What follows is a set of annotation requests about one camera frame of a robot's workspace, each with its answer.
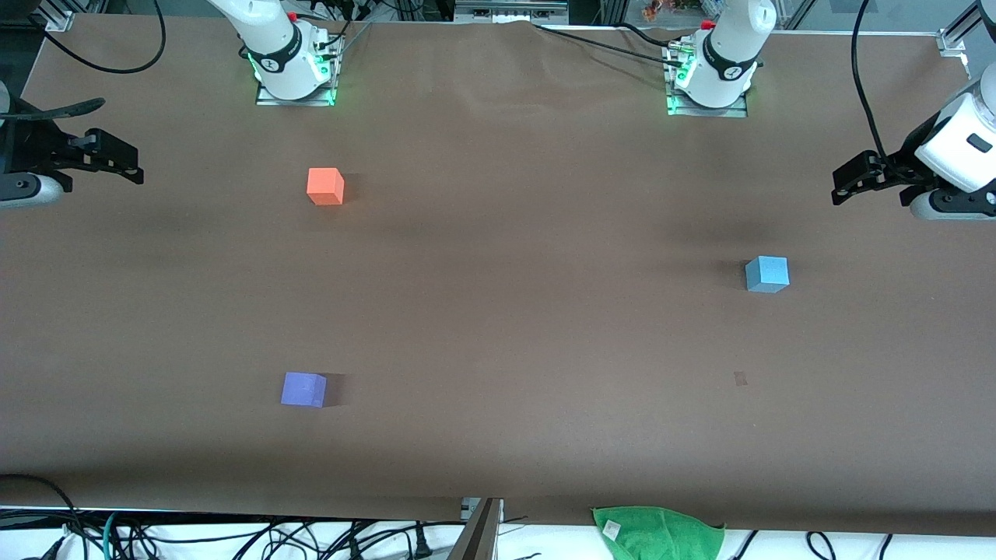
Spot light blue foam block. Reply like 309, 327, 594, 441
745, 256, 790, 294

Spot orange foam block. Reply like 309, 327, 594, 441
307, 167, 345, 206

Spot purple foam block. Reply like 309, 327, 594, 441
281, 372, 328, 408

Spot colourful small toys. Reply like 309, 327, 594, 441
640, 0, 721, 23

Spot brown paper table cover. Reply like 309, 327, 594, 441
0, 14, 996, 537

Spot grey device with ports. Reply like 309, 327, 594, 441
454, 0, 570, 25

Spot green microfibre cloth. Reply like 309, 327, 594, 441
591, 506, 726, 560

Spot long black looping cable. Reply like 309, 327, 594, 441
30, 0, 167, 75

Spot aluminium frame profile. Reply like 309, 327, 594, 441
33, 0, 80, 32
936, 0, 996, 79

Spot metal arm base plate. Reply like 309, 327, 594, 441
255, 35, 344, 107
664, 40, 752, 118

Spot black base cable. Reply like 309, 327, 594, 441
615, 22, 679, 44
531, 22, 674, 61

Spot thick black cable loop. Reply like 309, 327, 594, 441
0, 473, 85, 560

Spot grey metal post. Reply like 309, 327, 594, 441
446, 498, 505, 560

